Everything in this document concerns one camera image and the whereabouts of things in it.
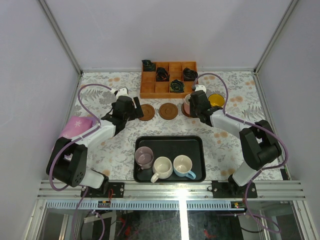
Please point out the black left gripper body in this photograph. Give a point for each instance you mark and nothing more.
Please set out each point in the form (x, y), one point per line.
(133, 110)

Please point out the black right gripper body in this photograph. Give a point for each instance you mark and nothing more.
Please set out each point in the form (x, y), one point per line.
(194, 111)

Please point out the brown wooden coaster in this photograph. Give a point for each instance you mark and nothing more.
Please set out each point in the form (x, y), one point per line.
(148, 112)
(184, 112)
(168, 111)

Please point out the pink ceramic mug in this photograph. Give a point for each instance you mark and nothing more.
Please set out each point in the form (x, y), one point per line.
(186, 103)

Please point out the yellow black mug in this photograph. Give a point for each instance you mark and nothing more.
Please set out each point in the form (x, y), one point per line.
(216, 100)

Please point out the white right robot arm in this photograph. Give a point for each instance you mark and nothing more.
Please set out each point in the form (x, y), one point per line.
(258, 142)

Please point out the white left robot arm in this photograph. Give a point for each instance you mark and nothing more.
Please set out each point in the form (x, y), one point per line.
(68, 161)

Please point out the orange wooden compartment box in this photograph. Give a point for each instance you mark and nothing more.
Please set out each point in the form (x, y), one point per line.
(151, 89)

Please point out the dark rolled cloth green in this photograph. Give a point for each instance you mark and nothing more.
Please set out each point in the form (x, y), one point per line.
(176, 86)

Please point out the dark rolled cloth right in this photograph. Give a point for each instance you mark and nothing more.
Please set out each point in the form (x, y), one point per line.
(189, 75)

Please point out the black plastic tray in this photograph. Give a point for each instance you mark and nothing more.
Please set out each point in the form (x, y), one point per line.
(173, 146)

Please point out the dark rolled cloth with orange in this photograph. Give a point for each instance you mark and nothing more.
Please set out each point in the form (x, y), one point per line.
(162, 75)

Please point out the purple glass mug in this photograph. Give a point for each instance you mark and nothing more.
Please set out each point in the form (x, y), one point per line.
(144, 157)

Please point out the dark rolled cloth top-left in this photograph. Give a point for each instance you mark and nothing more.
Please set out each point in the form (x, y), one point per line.
(148, 66)

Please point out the purple snowflake cloth bag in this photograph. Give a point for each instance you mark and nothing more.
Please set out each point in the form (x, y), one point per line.
(77, 125)

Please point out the light blue mug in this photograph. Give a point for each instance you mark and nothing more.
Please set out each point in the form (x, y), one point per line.
(182, 167)

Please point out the cream speckled mug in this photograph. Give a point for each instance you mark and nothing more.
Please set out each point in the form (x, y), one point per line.
(162, 169)

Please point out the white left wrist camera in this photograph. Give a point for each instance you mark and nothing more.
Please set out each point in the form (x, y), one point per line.
(120, 92)

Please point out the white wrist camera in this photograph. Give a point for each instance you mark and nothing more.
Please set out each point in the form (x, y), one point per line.
(199, 87)
(120, 92)

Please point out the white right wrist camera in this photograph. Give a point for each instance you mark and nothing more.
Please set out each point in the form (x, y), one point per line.
(199, 87)

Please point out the aluminium front rail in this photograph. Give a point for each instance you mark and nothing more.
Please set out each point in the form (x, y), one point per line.
(169, 196)

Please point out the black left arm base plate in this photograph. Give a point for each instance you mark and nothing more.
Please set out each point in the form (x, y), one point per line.
(110, 190)

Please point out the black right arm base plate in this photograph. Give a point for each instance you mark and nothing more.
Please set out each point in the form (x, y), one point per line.
(227, 190)

